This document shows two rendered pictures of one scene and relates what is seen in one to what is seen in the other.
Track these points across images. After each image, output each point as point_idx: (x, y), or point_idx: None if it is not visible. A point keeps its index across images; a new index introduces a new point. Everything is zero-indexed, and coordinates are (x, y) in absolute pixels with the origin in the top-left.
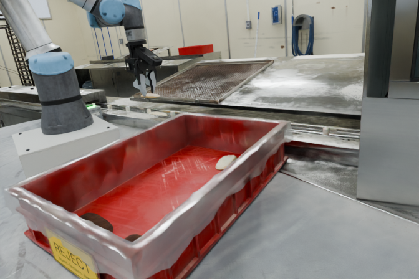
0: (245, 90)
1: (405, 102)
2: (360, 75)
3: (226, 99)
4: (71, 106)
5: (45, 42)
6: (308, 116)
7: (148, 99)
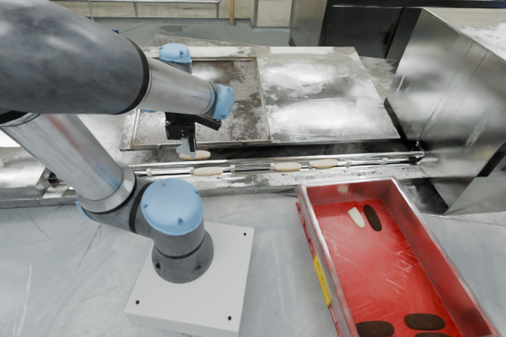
0: (277, 115)
1: (492, 177)
2: (354, 85)
3: (272, 134)
4: (205, 238)
5: (121, 172)
6: None
7: (161, 147)
